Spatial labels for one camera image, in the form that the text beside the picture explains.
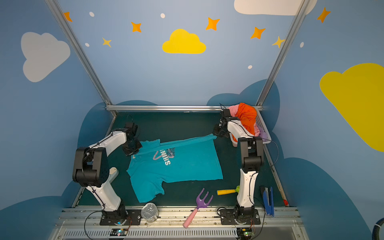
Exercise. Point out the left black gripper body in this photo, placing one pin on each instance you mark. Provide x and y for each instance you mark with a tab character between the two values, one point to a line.
132	147

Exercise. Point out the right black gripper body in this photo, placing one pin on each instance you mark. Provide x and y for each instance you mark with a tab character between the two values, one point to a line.
219	130

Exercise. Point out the teal printed t shirt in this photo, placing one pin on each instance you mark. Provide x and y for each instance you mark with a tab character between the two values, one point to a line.
193	159

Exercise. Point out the white plastic laundry basket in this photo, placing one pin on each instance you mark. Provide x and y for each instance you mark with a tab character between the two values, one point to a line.
249	123

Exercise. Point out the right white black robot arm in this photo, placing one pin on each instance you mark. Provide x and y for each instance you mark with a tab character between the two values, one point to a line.
250	158

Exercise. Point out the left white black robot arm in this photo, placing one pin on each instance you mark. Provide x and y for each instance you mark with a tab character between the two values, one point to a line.
92	171

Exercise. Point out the orange t shirt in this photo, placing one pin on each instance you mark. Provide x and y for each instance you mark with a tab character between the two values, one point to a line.
247	117

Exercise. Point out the grey white stapler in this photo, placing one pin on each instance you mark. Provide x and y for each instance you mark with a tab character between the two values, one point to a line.
114	172

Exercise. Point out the lilac t shirt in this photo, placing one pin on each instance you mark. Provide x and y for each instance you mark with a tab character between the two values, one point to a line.
264	136

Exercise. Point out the green yellow toy trowel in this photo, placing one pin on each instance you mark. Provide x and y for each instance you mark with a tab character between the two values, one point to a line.
229	191

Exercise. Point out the red tipped white pen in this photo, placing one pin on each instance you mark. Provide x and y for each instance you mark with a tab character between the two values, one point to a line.
276	177

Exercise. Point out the silver tin can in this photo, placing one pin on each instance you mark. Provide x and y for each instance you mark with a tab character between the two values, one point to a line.
150	213

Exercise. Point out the purple pink toy rake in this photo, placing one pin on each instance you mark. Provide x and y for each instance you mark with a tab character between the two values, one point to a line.
201	203

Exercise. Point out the blue stapler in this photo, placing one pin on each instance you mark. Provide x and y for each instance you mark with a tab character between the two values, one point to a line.
268	200

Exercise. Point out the left green circuit board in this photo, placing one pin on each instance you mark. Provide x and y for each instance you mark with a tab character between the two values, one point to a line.
119	232

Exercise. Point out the green circuit board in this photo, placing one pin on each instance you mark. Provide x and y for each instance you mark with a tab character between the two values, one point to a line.
244	234
119	232

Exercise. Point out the right green circuit board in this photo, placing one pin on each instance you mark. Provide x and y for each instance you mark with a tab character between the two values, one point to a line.
244	234

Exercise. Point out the horizontal aluminium frame bar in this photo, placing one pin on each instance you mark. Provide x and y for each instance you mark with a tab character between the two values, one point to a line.
148	108

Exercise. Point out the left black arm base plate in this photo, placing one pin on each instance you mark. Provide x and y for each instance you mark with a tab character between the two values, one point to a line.
117	218

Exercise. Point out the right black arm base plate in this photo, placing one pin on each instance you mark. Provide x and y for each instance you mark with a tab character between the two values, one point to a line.
227	217

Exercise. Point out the front aluminium rail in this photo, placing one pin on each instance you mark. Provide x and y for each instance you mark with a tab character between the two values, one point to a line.
83	223

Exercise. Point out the right aluminium frame post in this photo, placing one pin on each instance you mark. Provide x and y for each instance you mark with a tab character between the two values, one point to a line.
290	37

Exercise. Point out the aluminium frame post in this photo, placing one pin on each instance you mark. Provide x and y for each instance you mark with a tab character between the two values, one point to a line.
290	37
64	24

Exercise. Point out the left aluminium frame post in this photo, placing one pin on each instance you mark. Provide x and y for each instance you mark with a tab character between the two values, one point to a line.
64	24

